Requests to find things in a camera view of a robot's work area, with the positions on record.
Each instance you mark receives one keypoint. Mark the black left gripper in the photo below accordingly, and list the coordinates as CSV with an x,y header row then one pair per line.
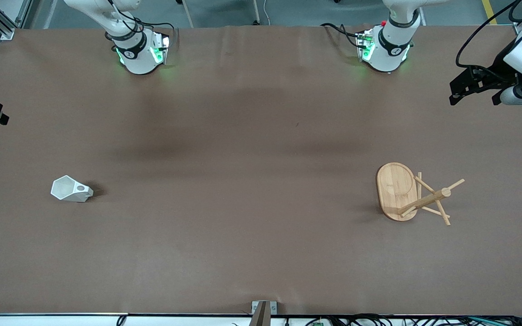
x,y
499,72

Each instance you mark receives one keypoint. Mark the white faceted cup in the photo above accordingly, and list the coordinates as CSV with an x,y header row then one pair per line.
x,y
64,188

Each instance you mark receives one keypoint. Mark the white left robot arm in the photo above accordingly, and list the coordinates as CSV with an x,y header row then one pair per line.
x,y
388,54

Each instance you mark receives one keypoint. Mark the wooden cup rack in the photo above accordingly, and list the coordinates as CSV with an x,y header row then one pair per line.
x,y
394,190

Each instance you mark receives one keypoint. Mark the metal connector box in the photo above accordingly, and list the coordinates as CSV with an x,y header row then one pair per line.
x,y
161,50
364,45

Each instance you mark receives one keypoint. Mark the grey metal pole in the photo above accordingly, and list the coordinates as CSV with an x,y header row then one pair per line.
x,y
187,13
257,12

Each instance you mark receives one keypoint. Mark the brown table cover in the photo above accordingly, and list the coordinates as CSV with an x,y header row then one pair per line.
x,y
261,226

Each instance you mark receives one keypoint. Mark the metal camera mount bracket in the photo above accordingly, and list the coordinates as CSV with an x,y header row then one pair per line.
x,y
263,310

